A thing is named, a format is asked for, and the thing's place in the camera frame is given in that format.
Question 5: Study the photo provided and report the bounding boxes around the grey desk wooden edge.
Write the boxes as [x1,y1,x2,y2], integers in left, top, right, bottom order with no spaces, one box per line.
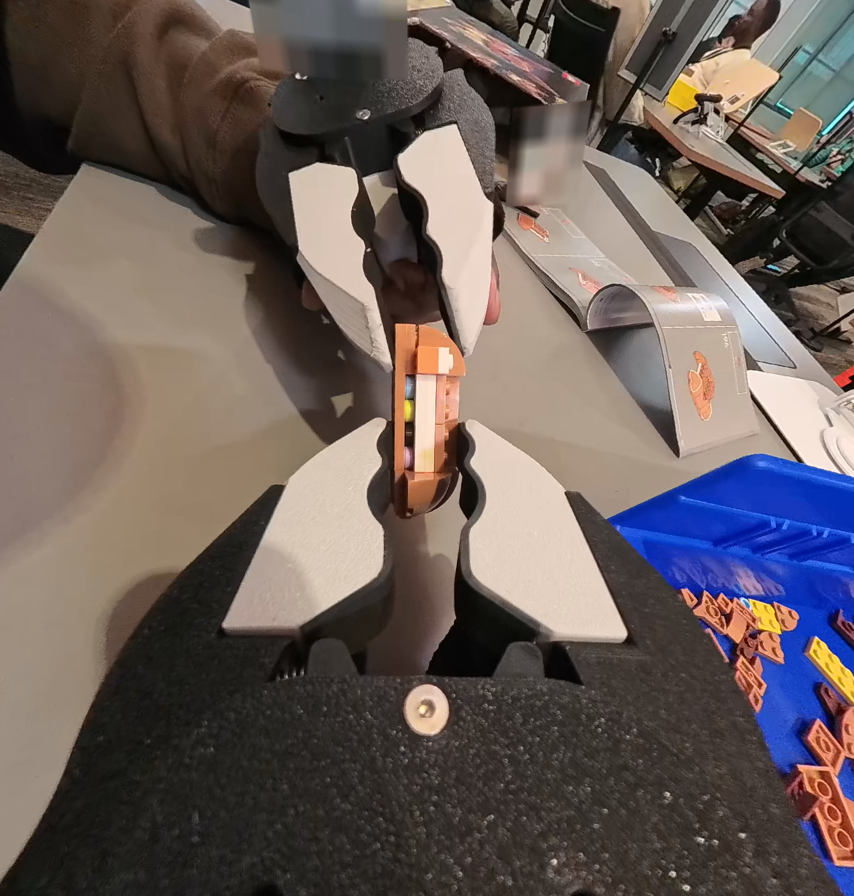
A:
[643,104,787,202]

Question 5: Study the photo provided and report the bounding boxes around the grey screen on stand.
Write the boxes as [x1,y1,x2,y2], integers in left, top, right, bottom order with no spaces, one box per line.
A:
[618,0,735,102]

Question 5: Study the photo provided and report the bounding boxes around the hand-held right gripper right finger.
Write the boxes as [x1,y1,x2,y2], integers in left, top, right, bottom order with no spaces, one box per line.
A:
[456,419,630,645]

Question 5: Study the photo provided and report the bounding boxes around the dark lego set box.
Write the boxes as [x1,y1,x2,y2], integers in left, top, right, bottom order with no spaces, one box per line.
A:
[407,6,590,106]

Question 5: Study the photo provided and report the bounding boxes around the person's left hand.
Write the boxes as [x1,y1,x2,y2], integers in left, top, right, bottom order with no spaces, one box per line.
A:
[381,256,445,324]

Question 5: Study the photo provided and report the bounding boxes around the brown lego assembly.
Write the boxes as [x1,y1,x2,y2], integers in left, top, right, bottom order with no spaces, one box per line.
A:
[391,323,467,519]

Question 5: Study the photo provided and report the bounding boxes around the white lamp stand base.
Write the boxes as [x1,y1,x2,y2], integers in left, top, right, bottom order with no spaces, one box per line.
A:
[745,370,854,484]

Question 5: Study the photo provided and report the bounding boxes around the pile of brown lego pieces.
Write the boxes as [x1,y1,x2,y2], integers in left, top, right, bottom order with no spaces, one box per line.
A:
[679,588,854,870]

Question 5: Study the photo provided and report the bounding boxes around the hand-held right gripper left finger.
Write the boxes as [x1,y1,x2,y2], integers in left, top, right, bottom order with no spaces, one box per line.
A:
[221,418,399,639]

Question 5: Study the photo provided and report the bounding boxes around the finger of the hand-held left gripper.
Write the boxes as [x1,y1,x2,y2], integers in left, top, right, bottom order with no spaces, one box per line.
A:
[287,161,394,372]
[395,121,499,359]

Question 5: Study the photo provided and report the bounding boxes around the lego instruction booklet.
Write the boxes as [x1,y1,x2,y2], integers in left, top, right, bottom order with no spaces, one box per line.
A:
[500,203,762,458]

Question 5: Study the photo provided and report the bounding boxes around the blue plastic bin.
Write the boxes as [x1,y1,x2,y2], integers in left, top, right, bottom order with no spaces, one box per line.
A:
[608,454,854,896]

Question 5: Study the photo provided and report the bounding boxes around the dark desk cable tray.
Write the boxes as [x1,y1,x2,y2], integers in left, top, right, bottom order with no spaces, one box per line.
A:
[587,161,800,371]

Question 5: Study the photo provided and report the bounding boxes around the person's left forearm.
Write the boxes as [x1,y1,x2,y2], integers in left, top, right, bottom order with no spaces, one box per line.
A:
[7,0,288,228]

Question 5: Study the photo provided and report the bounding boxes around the wooden chair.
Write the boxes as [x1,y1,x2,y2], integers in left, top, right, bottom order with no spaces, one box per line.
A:
[714,59,783,114]

